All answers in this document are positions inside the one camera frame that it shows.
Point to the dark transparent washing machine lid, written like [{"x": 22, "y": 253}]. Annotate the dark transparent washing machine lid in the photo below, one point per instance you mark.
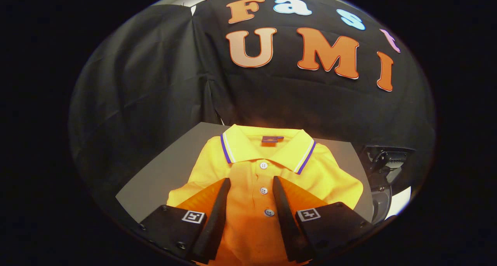
[{"x": 388, "y": 157}]

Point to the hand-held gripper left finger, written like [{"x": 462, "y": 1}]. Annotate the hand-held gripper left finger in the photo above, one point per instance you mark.
[{"x": 217, "y": 215}]

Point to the grey box stand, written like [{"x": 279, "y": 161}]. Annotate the grey box stand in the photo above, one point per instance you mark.
[{"x": 163, "y": 172}]

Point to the black backdrop cloth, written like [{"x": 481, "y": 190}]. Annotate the black backdrop cloth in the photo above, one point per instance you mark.
[{"x": 155, "y": 83}]

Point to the orange polo shirt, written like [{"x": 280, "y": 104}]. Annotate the orange polo shirt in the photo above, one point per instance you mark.
[{"x": 248, "y": 219}]

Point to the grey washing machine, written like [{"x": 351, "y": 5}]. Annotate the grey washing machine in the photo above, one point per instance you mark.
[{"x": 382, "y": 200}]

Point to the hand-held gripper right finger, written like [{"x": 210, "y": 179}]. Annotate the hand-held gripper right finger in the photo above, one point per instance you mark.
[{"x": 283, "y": 215}]

